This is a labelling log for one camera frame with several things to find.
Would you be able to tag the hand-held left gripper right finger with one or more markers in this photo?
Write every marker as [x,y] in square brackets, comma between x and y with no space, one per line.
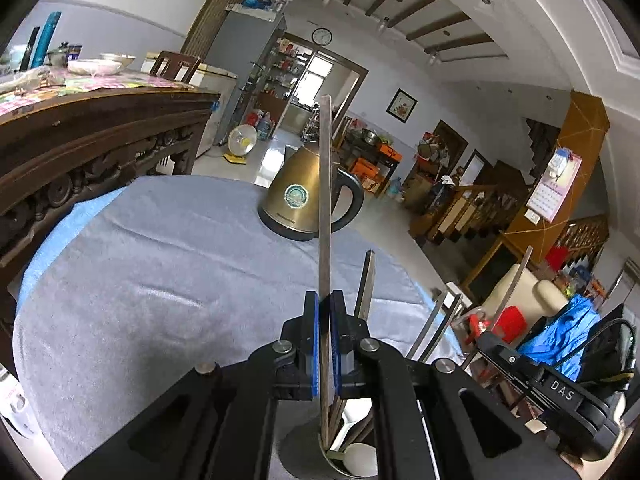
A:
[336,350]

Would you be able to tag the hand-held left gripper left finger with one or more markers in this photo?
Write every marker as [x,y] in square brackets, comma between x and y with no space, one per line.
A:
[315,350]

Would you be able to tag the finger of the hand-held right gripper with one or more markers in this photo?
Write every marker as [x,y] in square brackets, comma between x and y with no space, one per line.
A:
[497,347]

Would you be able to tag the metal utensil holder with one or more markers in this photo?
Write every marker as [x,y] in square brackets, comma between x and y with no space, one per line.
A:
[300,455]

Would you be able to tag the blue jacket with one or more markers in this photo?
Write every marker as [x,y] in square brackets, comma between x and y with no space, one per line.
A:
[560,335]

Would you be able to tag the cream armchair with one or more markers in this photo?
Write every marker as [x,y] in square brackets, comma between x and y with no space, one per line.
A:
[525,290]

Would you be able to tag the white spoon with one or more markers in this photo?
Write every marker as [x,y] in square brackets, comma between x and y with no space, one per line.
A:
[360,460]

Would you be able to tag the wooden stair railing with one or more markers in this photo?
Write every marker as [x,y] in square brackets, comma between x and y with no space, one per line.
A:
[470,210]

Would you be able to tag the gold electric kettle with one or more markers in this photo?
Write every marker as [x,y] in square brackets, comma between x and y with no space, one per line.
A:
[292,195]

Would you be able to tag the grey cloth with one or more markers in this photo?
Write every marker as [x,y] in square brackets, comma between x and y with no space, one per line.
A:
[150,285]

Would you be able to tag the small floor fan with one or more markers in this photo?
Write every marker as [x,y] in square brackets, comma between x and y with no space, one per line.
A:
[242,141]

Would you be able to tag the water jug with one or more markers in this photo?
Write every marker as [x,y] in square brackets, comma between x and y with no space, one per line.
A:
[265,127]

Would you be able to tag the framed picture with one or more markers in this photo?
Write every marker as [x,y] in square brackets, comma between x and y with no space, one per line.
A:
[401,105]

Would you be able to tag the white chest freezer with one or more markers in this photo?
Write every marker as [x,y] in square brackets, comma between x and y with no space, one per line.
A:
[220,105]

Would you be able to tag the blue cloth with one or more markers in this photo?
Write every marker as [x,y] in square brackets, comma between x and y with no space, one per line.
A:
[55,240]

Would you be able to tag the shelf with goods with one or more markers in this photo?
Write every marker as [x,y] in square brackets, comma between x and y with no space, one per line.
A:
[287,67]

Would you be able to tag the white appliance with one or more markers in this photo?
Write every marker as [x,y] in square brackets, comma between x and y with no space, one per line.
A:
[17,405]

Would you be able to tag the carved wooden table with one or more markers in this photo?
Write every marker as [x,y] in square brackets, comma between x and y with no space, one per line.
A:
[100,130]

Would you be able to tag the grey refrigerator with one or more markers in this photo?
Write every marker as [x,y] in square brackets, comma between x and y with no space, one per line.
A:
[240,45]

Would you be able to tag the wooden chair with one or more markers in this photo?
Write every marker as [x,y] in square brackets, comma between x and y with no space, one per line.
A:
[172,66]

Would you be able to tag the metal bowl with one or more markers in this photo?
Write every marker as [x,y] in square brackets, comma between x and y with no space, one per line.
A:
[119,59]

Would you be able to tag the white bowl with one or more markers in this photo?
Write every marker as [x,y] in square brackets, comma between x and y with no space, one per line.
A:
[95,66]

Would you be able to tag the wall calendar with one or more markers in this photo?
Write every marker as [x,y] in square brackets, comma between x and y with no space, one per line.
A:
[555,185]

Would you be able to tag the wall clock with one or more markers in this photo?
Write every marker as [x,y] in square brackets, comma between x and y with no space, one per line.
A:
[322,36]

